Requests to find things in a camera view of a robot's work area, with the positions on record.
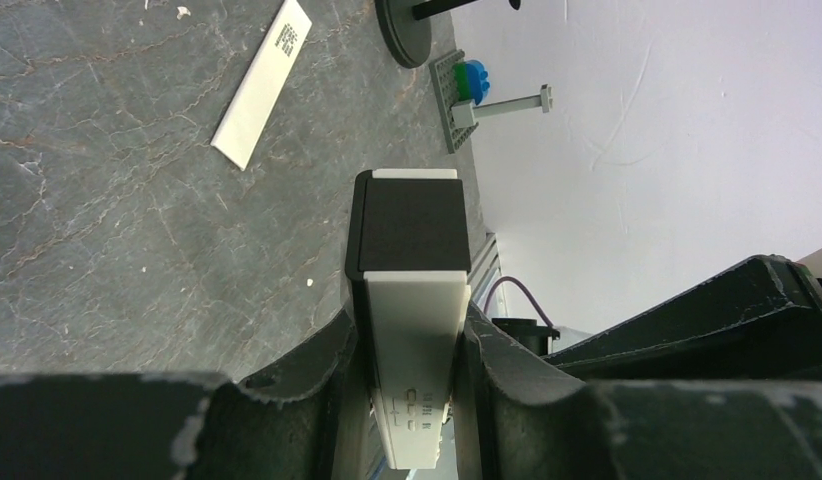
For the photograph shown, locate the black stand with pink head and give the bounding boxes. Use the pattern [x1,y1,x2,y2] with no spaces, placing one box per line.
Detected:
[373,0,522,70]

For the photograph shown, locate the blue and grey bricks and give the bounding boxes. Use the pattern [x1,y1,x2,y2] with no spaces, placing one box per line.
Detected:
[450,59,555,129]

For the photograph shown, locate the white remote control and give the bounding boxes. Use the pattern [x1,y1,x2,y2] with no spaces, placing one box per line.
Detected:
[344,168,471,470]

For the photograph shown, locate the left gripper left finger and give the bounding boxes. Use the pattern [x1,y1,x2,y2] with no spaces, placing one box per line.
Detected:
[0,312,357,479]

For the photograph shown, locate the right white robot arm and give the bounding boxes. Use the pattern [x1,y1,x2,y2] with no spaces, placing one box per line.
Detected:
[543,255,822,382]

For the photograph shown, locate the white remote battery cover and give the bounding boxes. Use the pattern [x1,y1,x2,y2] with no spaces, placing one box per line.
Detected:
[210,0,312,171]

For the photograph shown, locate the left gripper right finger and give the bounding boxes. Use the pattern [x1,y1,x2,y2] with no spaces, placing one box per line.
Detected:
[453,306,822,479]

